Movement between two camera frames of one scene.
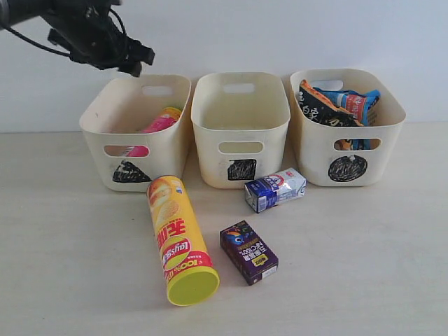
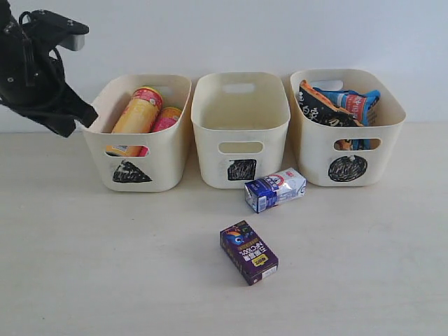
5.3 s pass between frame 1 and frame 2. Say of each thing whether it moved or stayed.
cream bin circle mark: stayed
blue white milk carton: stayed
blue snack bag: stayed
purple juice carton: stayed
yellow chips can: moved
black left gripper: moved
